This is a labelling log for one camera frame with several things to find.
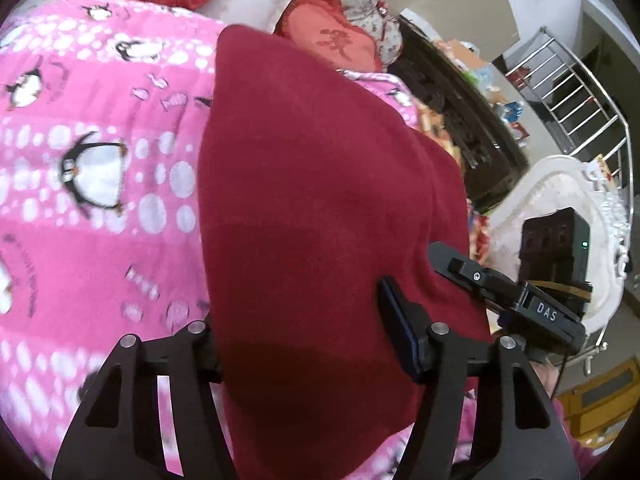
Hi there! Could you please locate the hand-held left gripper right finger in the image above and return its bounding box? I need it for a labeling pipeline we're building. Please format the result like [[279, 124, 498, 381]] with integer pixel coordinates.
[[377, 276, 581, 480]]

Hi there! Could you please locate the yellow box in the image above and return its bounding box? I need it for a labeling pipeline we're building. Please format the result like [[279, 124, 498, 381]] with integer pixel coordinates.
[[555, 355, 636, 441]]

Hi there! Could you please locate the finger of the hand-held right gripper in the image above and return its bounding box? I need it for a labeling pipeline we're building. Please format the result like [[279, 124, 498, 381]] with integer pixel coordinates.
[[428, 241, 525, 312]]

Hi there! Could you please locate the clutter of small packets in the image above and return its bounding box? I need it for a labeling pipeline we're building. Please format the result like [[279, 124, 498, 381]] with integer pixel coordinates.
[[435, 37, 531, 141]]

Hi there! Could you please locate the dark wooden headboard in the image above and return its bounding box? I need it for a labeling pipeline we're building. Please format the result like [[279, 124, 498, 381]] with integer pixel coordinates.
[[387, 17, 531, 213]]

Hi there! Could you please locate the dark red garment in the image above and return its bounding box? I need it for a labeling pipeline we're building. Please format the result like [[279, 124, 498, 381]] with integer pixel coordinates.
[[197, 25, 493, 480]]

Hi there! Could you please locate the pink penguin blanket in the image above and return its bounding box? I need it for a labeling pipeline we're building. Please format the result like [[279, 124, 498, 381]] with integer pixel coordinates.
[[0, 0, 481, 480]]

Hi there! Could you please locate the metal rack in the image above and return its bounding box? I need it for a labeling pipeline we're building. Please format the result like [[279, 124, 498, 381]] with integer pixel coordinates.
[[500, 27, 636, 211]]

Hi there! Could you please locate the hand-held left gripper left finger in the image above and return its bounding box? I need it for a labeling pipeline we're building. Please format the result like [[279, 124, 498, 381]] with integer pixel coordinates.
[[51, 321, 238, 480]]

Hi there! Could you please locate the cartoon printed blanket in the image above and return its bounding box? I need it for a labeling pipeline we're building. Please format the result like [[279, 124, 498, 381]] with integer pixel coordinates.
[[412, 102, 493, 266]]

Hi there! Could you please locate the white carved furniture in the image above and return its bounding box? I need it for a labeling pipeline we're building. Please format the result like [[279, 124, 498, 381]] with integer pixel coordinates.
[[487, 155, 631, 356]]

